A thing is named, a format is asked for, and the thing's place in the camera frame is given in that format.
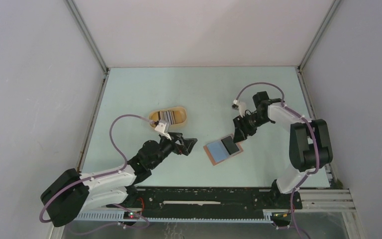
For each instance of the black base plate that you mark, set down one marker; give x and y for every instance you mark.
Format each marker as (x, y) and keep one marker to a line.
(195, 211)

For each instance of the brown leather card holder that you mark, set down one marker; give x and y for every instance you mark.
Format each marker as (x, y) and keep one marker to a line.
(216, 152)

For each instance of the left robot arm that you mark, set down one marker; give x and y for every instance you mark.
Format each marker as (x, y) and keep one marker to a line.
(73, 193)

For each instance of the grey cable duct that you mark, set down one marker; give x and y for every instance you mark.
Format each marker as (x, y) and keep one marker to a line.
(122, 216)

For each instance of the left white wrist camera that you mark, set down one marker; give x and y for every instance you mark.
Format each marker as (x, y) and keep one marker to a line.
(162, 129)

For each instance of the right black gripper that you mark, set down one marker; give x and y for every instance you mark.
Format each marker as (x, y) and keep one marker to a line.
(241, 129)

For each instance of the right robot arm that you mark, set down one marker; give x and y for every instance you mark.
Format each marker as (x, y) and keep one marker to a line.
(309, 142)

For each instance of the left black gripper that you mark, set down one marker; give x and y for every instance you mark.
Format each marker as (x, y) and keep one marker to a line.
(185, 144)

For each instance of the cards in tray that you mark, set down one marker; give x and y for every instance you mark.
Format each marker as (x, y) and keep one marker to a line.
(168, 116)

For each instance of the aluminium frame rail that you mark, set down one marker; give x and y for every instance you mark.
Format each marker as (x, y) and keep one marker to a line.
(326, 201)

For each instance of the yellow oval card tray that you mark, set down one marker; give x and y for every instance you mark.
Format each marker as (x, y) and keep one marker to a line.
(180, 113)

